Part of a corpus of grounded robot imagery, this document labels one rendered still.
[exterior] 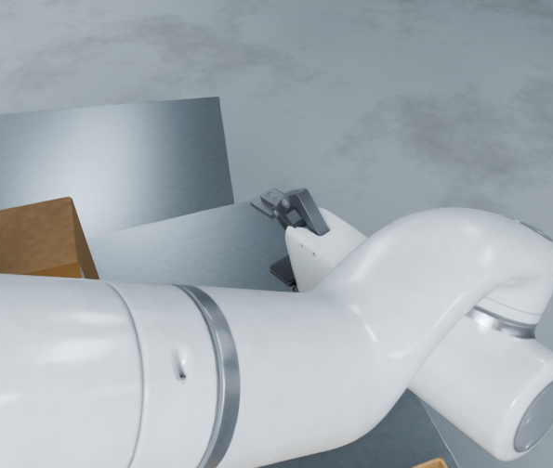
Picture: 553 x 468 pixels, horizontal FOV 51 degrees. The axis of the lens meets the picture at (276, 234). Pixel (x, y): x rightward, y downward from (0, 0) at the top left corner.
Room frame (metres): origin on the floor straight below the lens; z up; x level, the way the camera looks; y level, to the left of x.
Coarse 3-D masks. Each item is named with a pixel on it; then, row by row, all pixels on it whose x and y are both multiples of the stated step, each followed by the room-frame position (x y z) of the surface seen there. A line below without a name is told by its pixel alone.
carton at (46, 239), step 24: (0, 216) 0.40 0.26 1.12; (24, 216) 0.40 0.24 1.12; (48, 216) 0.40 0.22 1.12; (72, 216) 0.40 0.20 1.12; (0, 240) 0.37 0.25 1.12; (24, 240) 0.37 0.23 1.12; (48, 240) 0.37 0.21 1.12; (72, 240) 0.37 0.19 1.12; (0, 264) 0.34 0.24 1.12; (24, 264) 0.34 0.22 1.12; (48, 264) 0.34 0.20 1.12; (72, 264) 0.34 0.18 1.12
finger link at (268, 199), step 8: (264, 192) 0.44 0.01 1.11; (272, 192) 0.44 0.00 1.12; (280, 192) 0.44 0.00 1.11; (256, 200) 0.44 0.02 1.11; (264, 200) 0.43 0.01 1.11; (272, 200) 0.42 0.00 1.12; (280, 200) 0.42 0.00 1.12; (288, 200) 0.40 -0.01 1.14; (256, 208) 0.43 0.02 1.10; (264, 208) 0.42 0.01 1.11; (288, 208) 0.39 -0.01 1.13; (272, 216) 0.41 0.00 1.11
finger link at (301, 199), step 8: (296, 192) 0.39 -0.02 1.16; (304, 192) 0.39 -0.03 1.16; (296, 200) 0.39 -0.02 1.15; (304, 200) 0.38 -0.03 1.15; (312, 200) 0.39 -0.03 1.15; (304, 208) 0.38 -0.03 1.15; (312, 208) 0.38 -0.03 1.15; (304, 216) 0.38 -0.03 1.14; (312, 216) 0.37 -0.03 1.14; (320, 216) 0.38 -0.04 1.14; (312, 224) 0.37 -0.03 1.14; (320, 224) 0.37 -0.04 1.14; (312, 232) 0.37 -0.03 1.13; (320, 232) 0.36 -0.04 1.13
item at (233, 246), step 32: (288, 192) 0.76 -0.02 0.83; (160, 224) 0.68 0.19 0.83; (192, 224) 0.68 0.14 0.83; (224, 224) 0.68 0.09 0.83; (256, 224) 0.68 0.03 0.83; (96, 256) 0.61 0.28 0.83; (128, 256) 0.61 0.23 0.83; (160, 256) 0.61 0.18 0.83; (192, 256) 0.61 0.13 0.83; (224, 256) 0.61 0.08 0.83; (256, 256) 0.61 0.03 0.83; (256, 288) 0.54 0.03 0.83; (288, 288) 0.54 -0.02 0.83; (416, 416) 0.34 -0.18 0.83; (352, 448) 0.30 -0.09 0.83; (384, 448) 0.30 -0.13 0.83; (416, 448) 0.30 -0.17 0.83; (448, 448) 0.30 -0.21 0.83
